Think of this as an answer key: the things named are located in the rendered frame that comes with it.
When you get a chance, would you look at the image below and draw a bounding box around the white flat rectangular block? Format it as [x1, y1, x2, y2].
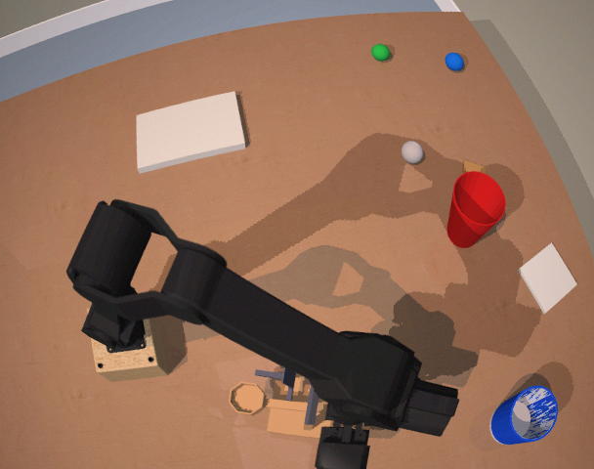
[136, 92, 245, 173]

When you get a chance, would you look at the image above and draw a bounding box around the white ball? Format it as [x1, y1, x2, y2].
[402, 141, 423, 163]

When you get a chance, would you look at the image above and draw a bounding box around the red plastic cup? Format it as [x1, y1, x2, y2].
[447, 171, 506, 248]

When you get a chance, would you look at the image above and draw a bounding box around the blue ball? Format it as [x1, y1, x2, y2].
[445, 52, 464, 71]

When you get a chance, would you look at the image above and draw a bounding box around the blue mug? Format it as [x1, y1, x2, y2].
[489, 385, 558, 446]

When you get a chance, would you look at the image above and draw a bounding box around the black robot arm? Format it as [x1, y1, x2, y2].
[66, 199, 459, 437]

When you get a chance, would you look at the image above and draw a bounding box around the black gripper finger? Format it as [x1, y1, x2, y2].
[319, 426, 369, 446]

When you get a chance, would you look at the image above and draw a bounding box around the green ball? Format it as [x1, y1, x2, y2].
[371, 44, 391, 61]

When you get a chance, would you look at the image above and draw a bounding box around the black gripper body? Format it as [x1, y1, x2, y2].
[315, 331, 382, 469]

